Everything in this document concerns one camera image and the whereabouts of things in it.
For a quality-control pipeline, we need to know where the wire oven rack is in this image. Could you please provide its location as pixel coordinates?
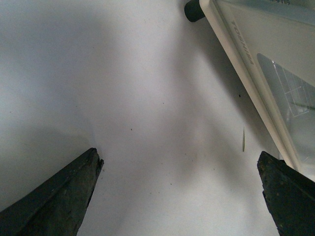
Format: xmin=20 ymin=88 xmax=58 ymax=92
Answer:
xmin=272 ymin=61 xmax=315 ymax=117

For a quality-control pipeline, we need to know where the cream Toshiba toaster oven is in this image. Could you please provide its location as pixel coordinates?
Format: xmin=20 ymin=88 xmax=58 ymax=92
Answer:
xmin=184 ymin=0 xmax=315 ymax=173

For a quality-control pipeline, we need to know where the glass oven door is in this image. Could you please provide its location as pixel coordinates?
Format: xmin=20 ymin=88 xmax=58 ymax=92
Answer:
xmin=209 ymin=0 xmax=315 ymax=170

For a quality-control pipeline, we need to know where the black left oven foot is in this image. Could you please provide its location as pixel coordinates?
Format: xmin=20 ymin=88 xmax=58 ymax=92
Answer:
xmin=184 ymin=0 xmax=205 ymax=23

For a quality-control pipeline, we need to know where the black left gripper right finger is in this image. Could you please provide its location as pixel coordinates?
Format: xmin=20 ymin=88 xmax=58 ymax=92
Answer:
xmin=257 ymin=151 xmax=315 ymax=236

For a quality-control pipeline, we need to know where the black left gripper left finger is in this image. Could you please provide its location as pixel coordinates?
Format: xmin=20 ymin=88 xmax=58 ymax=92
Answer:
xmin=0 ymin=148 xmax=104 ymax=236

